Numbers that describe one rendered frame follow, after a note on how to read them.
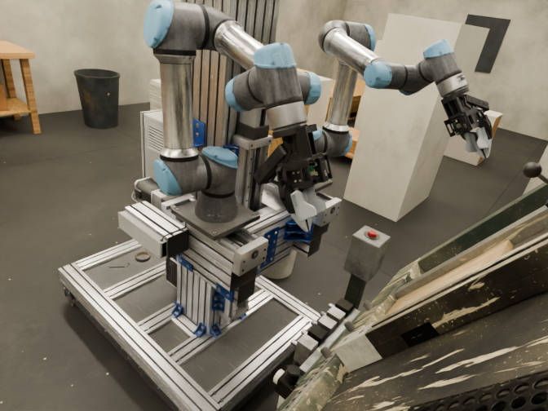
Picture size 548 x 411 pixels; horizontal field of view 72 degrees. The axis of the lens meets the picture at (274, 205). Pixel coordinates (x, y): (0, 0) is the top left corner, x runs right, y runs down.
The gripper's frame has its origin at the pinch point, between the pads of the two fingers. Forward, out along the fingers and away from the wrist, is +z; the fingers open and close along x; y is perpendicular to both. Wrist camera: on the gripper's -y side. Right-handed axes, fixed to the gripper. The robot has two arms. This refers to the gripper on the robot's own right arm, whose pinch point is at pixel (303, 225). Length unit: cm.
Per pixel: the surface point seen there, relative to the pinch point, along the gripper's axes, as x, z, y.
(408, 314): 12.8, 25.4, 13.0
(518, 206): 74, 20, 25
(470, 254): 50, 27, 16
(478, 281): 13.1, 16.2, 28.0
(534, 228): 51, 19, 32
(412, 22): 272, -80, -69
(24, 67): 101, -151, -415
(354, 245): 67, 31, -32
